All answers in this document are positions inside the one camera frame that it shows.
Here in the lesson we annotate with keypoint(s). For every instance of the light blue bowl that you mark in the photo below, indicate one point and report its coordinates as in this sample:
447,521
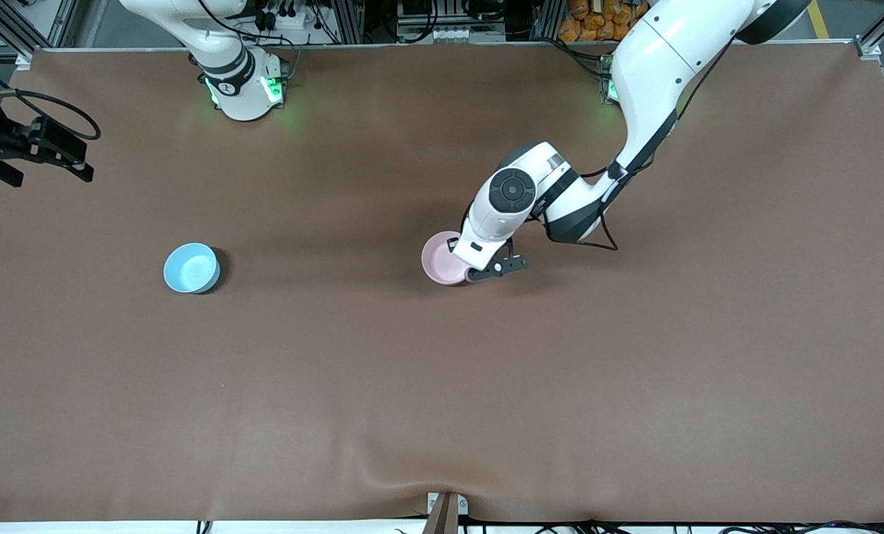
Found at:
188,267

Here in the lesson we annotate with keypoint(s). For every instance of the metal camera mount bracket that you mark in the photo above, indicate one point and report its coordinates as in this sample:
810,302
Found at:
446,515

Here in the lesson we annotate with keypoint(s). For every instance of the pink bowl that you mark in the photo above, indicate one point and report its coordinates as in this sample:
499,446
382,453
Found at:
438,259

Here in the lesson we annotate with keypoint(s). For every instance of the black electronics box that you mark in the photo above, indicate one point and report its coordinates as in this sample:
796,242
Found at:
434,11

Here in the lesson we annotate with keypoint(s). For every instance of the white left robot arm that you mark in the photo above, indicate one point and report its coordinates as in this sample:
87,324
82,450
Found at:
650,59

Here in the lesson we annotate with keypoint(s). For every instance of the white power strip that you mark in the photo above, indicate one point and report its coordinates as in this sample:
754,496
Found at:
279,15

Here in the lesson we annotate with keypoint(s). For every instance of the brown table cover mat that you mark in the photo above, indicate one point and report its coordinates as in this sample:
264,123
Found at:
412,371

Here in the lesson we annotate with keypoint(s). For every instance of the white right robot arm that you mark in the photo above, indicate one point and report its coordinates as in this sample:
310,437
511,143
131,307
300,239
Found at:
238,89

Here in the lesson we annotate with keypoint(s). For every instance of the orange packets pile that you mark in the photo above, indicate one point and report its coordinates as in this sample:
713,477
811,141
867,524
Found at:
590,18

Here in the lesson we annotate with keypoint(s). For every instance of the white terminal strip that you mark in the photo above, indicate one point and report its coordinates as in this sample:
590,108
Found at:
453,34

